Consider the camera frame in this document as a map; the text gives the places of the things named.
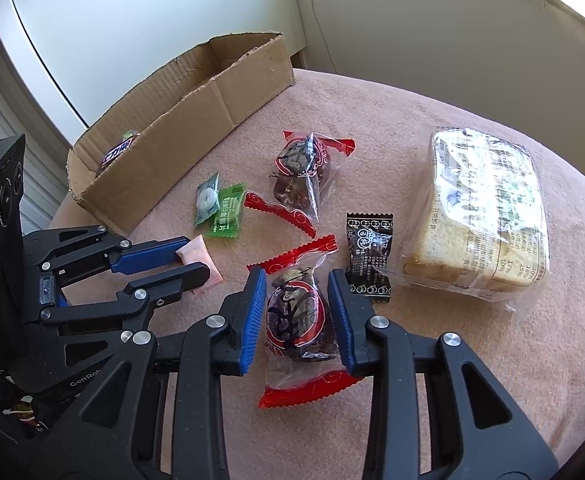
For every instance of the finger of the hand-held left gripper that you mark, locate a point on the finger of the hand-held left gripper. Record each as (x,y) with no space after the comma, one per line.
(147,255)
(182,280)

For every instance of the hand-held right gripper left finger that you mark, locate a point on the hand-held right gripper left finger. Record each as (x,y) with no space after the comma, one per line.
(252,320)

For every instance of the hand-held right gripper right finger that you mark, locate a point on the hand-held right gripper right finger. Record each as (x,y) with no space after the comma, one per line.
(340,320)

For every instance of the pink candy packet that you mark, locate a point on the pink candy packet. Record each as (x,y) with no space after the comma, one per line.
(202,255)

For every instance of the red-ended clear date snack packet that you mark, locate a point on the red-ended clear date snack packet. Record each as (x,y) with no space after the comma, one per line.
(297,170)
(295,320)

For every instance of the brown chocolate bar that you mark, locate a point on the brown chocolate bar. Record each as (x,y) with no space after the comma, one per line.
(117,152)

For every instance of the cardboard box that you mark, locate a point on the cardboard box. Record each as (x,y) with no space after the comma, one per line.
(182,135)

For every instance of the black patterned snack packet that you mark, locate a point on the black patterned snack packet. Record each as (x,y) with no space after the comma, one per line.
(370,255)

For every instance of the white ribbed panel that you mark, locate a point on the white ribbed panel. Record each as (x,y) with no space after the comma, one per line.
(2,110)

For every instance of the clear packet of sliced bread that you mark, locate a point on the clear packet of sliced bread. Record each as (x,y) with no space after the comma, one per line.
(477,210)

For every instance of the white refrigerator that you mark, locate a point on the white refrigerator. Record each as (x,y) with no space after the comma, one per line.
(122,25)

